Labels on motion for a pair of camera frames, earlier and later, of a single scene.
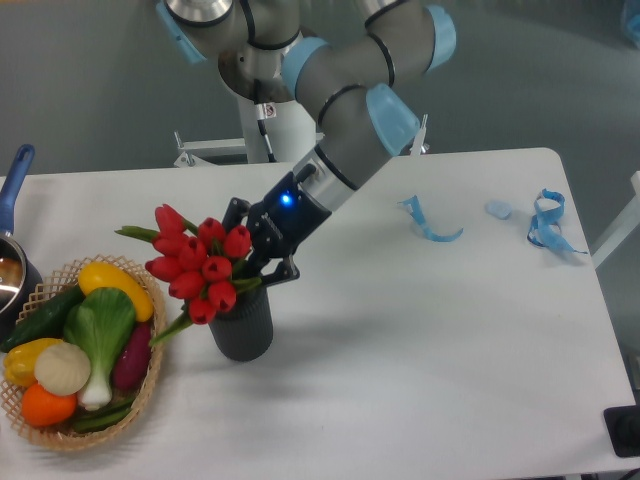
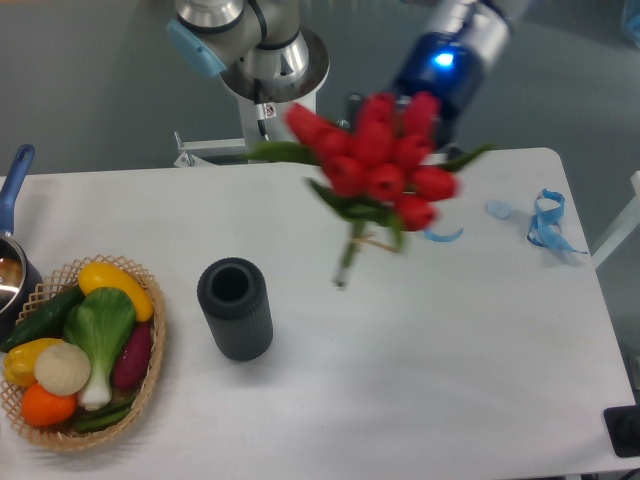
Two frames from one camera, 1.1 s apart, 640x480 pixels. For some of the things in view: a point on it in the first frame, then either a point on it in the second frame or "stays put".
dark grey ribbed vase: x=245 y=332 stays put
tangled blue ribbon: x=545 y=228 stays put
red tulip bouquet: x=198 y=263 → x=385 y=171
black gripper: x=278 y=224 → x=437 y=63
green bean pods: x=105 y=417 stays put
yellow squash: x=97 y=275 stays put
